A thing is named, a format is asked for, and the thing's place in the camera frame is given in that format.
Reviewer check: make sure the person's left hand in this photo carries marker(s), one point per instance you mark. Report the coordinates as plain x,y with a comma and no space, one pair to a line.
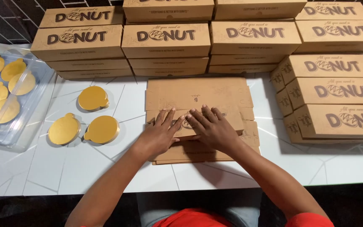
158,137

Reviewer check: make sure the person's right hand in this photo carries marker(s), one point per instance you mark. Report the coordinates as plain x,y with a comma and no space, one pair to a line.
216,132

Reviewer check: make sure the brown cardboard box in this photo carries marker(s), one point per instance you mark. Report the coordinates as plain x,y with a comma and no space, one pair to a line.
197,93

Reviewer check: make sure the pile of flat cardboard blanks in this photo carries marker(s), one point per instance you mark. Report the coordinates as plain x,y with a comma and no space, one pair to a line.
194,153

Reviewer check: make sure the round gold cake board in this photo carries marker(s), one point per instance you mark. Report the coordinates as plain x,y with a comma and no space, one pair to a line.
64,129
92,98
102,129

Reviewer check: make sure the person's red shirt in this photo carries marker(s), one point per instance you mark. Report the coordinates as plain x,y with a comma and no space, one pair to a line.
194,219

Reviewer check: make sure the stack of assembled printed boxes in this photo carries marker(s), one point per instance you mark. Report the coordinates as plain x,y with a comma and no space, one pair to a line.
254,37

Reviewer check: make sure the clear plastic tray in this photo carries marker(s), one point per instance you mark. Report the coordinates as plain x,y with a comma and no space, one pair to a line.
27,101

